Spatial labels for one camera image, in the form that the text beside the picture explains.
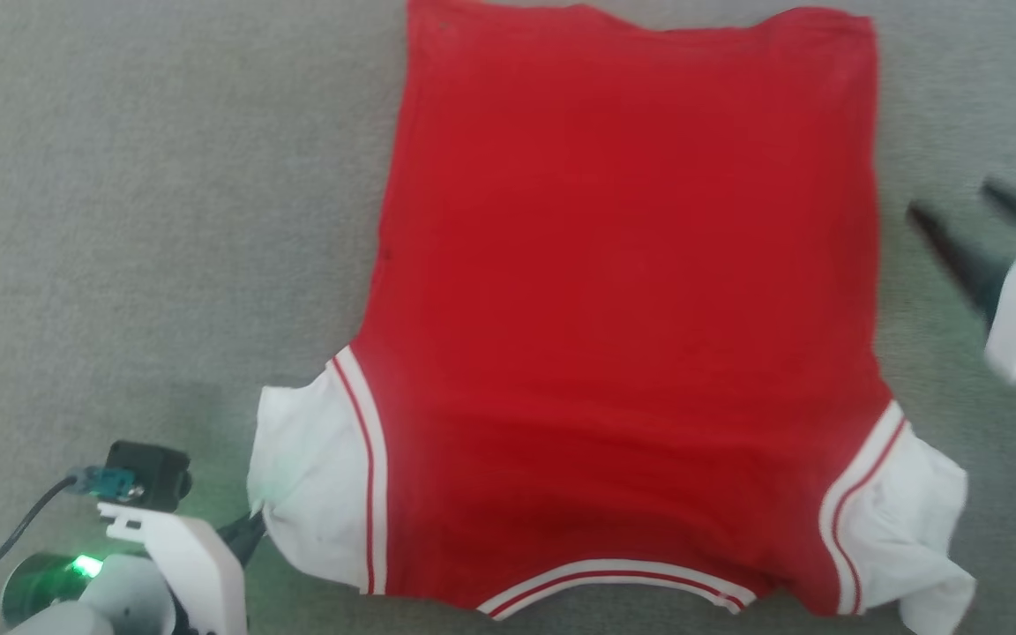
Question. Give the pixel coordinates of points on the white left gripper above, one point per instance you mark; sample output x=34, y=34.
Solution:
x=195, y=564

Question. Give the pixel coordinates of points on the red white jersey garment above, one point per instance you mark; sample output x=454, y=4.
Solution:
x=631, y=309

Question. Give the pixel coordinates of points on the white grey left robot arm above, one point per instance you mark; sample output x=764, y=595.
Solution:
x=85, y=595

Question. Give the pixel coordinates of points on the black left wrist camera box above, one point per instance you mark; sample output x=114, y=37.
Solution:
x=151, y=474

